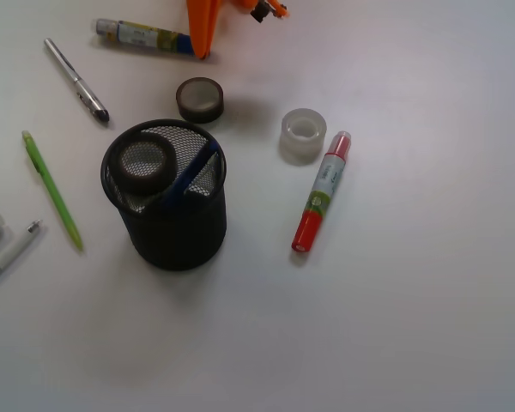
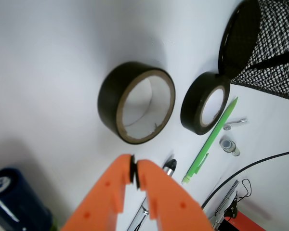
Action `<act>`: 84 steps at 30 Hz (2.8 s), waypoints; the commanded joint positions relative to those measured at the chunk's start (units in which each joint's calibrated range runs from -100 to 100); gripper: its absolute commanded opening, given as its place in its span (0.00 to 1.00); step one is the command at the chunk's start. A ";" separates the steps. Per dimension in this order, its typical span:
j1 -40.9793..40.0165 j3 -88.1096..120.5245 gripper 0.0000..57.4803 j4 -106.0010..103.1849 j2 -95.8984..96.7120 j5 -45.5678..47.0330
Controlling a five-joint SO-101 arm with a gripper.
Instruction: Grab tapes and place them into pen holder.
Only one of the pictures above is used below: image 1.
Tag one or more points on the red and white marker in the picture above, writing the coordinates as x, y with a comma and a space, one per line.
322, 191

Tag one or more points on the blue yellow glue tube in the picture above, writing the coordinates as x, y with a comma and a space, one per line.
130, 33

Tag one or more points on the black tape roll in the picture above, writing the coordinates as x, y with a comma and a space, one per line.
200, 100
146, 164

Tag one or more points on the black mesh pen holder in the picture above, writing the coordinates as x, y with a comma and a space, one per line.
190, 234

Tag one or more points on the black tape roll in holder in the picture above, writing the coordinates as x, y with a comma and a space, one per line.
146, 164

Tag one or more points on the silver pen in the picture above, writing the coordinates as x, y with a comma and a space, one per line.
83, 91

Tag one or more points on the blue pen in holder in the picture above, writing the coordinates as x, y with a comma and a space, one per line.
175, 193

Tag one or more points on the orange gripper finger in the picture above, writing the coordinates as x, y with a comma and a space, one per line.
202, 16

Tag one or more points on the green mechanical pencil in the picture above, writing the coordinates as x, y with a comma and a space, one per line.
49, 183

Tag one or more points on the white pen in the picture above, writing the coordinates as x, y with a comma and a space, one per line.
11, 252

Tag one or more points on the clear tape roll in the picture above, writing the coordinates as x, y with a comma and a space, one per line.
302, 136

